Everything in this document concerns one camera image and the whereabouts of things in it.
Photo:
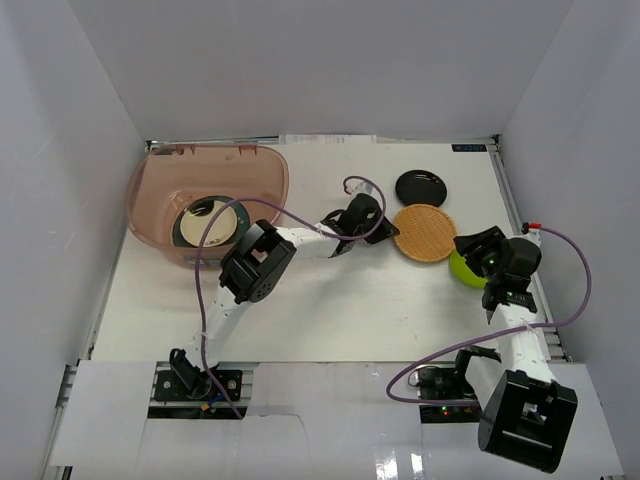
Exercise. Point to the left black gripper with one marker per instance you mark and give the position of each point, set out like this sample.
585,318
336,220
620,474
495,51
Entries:
375,226

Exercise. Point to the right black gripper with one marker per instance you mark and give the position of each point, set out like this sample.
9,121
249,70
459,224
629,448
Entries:
490,239

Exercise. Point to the lime green plate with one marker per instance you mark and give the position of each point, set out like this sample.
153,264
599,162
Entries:
463,273

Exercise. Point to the woven bamboo plate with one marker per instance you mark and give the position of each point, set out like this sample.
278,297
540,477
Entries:
426,233

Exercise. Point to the dark blue-grey large plate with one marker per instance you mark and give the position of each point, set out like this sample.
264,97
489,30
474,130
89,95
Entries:
190,224

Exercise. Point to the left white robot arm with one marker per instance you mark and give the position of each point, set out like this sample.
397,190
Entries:
250,271

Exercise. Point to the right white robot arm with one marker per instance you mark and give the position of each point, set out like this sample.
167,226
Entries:
526,414

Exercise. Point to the pink translucent plastic bin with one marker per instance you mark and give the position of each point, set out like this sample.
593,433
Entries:
172,177

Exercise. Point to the dark blue table label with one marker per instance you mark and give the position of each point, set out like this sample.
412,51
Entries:
468,148

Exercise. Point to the white papers at back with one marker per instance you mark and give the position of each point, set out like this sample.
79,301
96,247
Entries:
326,139

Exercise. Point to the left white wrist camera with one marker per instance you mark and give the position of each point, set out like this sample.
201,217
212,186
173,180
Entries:
361,187

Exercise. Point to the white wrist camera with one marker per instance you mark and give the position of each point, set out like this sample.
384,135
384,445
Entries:
361,187
532,231

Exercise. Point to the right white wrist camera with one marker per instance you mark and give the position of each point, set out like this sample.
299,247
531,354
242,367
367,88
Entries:
532,231

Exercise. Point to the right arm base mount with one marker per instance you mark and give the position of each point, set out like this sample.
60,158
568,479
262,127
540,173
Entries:
442,383

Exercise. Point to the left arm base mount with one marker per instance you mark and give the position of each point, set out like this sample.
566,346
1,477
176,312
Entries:
183,391

